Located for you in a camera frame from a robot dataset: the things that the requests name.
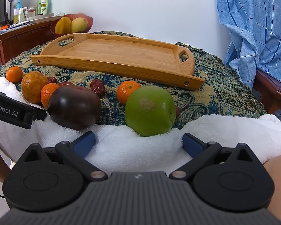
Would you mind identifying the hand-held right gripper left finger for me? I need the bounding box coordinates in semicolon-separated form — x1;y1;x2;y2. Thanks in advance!
25;131;108;182

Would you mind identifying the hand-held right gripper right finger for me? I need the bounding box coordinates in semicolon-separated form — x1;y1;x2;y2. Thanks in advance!
169;133;251;181

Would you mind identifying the large mottled orange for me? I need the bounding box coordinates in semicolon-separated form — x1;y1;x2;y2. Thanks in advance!
21;71;49;104

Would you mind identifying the small tangerine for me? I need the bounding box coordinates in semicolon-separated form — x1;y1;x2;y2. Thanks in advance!
116;81;141;105
6;66;23;83

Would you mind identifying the dark purple fruit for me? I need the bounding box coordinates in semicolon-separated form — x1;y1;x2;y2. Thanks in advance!
47;85;102;130

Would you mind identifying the tangerine with green leaf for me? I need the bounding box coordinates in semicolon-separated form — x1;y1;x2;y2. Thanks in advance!
40;83;60;109

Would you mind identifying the green apple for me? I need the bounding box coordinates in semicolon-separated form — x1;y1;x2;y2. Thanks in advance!
125;86;176;137

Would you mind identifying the wooden tray with handles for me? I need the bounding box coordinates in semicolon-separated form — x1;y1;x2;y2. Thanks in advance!
30;33;205;91

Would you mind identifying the paisley patterned blanket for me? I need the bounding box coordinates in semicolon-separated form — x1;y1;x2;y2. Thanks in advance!
0;31;268;128

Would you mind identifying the wooden cabinet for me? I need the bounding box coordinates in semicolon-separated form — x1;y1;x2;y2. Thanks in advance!
0;19;64;72

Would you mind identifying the dark wooden chair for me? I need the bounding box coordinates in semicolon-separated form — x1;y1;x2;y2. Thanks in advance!
254;69;281;116

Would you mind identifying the white tray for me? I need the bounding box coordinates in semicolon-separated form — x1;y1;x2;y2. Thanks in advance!
27;12;55;21

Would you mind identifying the yellow starfruit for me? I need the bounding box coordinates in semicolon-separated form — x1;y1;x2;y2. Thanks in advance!
55;16;72;35

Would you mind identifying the person's right leg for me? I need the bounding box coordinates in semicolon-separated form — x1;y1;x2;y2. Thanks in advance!
263;154;281;221

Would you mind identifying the yellow mango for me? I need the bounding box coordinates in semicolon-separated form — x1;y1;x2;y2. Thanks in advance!
70;17;89;33

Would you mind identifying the green bottle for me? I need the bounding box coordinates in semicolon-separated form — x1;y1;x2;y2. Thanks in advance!
38;0;49;15

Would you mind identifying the red fruit bowl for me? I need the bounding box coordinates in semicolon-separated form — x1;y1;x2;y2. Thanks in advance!
50;13;93;39

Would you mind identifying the blue plaid cloth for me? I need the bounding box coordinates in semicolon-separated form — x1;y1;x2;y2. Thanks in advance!
214;0;281;91

